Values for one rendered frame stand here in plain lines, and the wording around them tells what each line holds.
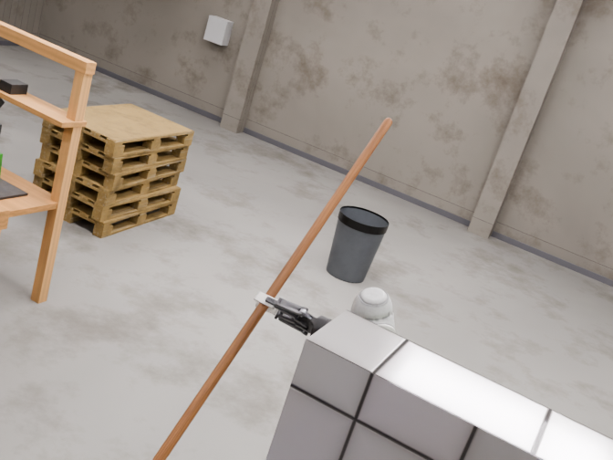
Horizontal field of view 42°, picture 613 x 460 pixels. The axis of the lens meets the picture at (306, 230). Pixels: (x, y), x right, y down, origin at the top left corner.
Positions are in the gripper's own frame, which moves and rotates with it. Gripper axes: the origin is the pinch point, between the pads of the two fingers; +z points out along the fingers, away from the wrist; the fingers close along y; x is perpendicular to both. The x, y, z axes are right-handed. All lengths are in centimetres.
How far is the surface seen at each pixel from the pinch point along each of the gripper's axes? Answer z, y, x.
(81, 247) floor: 308, 360, 126
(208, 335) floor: 155, 341, 101
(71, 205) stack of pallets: 350, 368, 161
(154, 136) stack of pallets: 314, 344, 249
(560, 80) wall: 42, 552, 695
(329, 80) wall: 350, 630, 630
